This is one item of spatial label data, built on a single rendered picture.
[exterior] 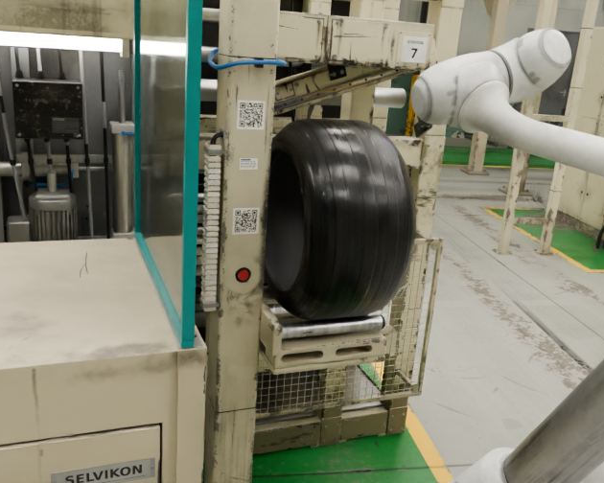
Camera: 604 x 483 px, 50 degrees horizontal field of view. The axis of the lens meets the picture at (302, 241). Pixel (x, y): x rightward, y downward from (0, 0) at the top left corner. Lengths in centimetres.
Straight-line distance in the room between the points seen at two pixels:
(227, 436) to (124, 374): 114
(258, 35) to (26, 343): 102
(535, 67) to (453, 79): 15
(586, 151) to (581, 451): 46
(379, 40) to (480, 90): 104
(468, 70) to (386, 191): 64
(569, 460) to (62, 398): 75
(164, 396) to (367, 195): 90
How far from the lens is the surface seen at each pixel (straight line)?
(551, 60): 124
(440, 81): 116
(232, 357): 196
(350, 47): 212
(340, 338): 198
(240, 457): 216
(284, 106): 220
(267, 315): 188
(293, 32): 205
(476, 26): 1218
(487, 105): 116
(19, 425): 102
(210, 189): 177
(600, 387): 102
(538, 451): 113
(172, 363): 100
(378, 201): 173
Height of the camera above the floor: 172
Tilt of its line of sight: 18 degrees down
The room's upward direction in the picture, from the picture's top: 4 degrees clockwise
